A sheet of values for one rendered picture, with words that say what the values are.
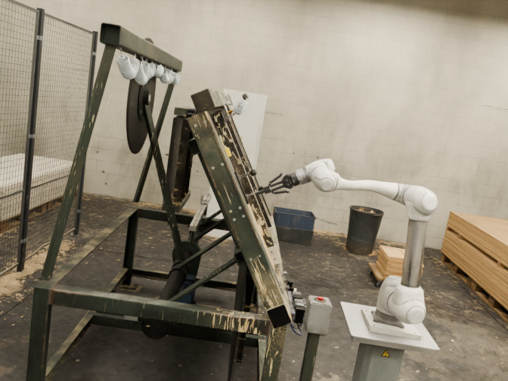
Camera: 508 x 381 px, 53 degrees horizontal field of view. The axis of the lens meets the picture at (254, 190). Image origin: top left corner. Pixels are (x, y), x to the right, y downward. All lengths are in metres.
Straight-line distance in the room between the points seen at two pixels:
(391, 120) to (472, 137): 1.34
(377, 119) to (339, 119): 0.60
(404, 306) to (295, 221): 4.70
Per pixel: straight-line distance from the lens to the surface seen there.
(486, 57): 8.99
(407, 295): 2.95
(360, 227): 7.52
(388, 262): 6.26
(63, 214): 2.84
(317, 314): 2.84
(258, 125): 6.93
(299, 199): 8.47
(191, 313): 2.84
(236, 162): 3.28
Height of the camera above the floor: 1.93
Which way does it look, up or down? 10 degrees down
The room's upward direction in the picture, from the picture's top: 9 degrees clockwise
